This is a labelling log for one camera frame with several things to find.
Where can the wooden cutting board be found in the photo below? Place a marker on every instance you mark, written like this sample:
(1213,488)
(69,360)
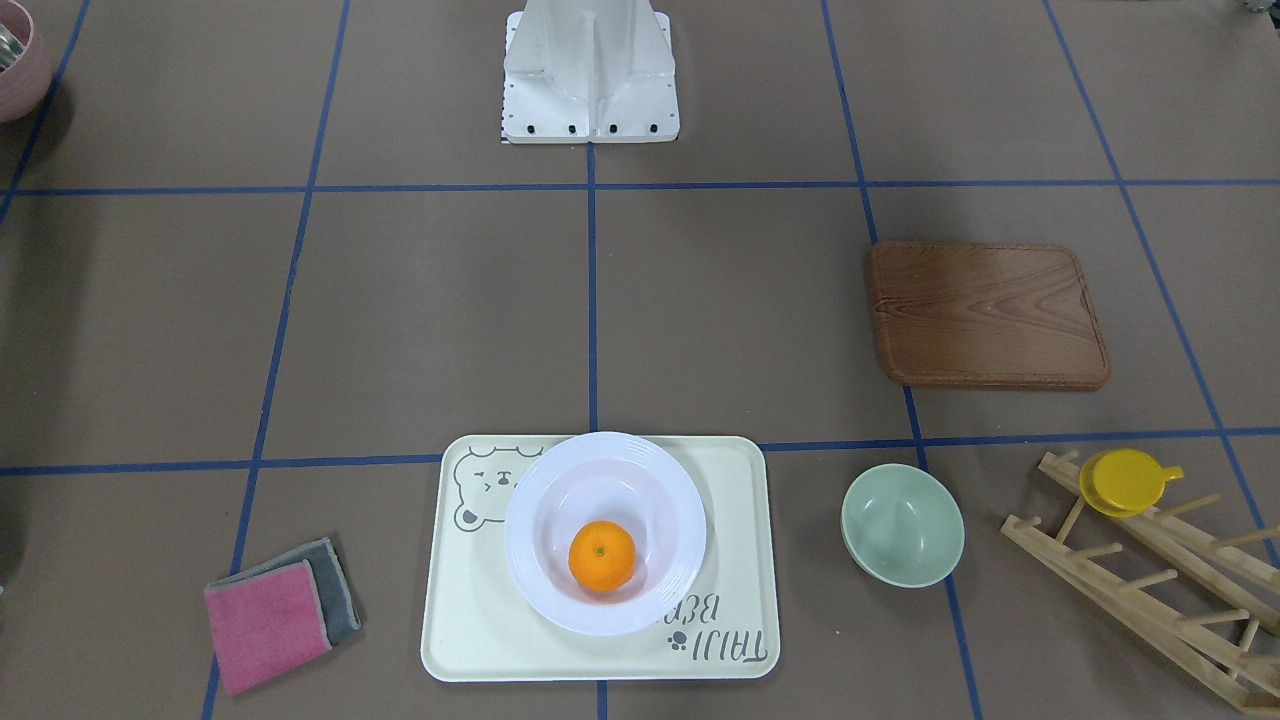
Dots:
(984,315)

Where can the orange fruit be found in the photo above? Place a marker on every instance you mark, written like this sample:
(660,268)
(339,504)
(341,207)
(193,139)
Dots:
(602,557)

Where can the white plate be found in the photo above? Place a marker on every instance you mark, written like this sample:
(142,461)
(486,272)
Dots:
(628,481)

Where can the grey cloth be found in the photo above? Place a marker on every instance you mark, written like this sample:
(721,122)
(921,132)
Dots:
(335,600)

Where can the cream bear tray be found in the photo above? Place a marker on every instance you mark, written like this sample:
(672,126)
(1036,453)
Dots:
(478,628)

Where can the green bowl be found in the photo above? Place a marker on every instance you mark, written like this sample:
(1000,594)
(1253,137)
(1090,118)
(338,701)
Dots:
(902,526)

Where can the pink cloth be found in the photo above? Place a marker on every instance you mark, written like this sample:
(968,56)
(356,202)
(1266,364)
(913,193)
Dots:
(264,626)

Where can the pink bowl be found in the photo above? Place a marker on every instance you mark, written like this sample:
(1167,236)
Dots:
(27,67)

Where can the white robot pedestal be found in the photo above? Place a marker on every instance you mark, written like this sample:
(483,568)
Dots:
(589,72)

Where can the yellow mug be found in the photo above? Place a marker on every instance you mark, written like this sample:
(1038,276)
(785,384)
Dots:
(1124,482)

